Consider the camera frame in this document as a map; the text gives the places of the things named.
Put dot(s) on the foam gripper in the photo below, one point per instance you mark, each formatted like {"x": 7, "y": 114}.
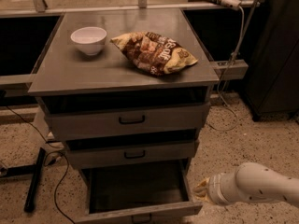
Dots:
{"x": 214, "y": 188}

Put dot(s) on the brown yellow chip bag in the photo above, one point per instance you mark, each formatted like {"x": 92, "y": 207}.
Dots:
{"x": 155, "y": 54}

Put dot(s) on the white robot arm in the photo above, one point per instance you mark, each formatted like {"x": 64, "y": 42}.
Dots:
{"x": 250, "y": 182}

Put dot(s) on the grey middle drawer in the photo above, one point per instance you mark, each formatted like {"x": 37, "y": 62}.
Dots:
{"x": 131, "y": 149}

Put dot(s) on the dark cabinet on right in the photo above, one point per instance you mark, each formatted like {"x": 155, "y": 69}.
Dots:
{"x": 271, "y": 84}

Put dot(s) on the white ceramic bowl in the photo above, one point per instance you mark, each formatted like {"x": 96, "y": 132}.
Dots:
{"x": 89, "y": 40}

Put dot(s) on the grey bottom drawer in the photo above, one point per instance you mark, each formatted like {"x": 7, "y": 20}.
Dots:
{"x": 139, "y": 194}

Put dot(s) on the black metal floor bar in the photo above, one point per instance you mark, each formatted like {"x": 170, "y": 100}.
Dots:
{"x": 29, "y": 206}

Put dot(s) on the grey top drawer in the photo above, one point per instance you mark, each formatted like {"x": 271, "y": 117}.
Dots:
{"x": 84, "y": 116}

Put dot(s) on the grey drawer cabinet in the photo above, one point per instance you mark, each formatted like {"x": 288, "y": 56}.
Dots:
{"x": 67, "y": 71}

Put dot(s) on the grey drawer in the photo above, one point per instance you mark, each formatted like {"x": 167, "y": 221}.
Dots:
{"x": 131, "y": 149}
{"x": 139, "y": 194}
{"x": 84, "y": 116}

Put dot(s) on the grey metal frame rail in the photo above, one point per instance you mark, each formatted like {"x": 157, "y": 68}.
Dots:
{"x": 235, "y": 71}

